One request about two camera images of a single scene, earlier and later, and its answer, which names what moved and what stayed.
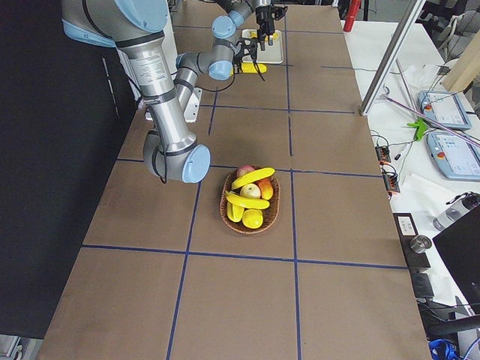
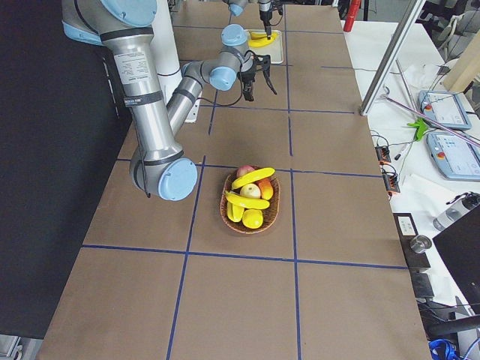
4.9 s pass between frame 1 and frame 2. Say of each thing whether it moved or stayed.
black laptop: stayed
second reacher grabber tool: stayed
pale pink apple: stayed
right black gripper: moved
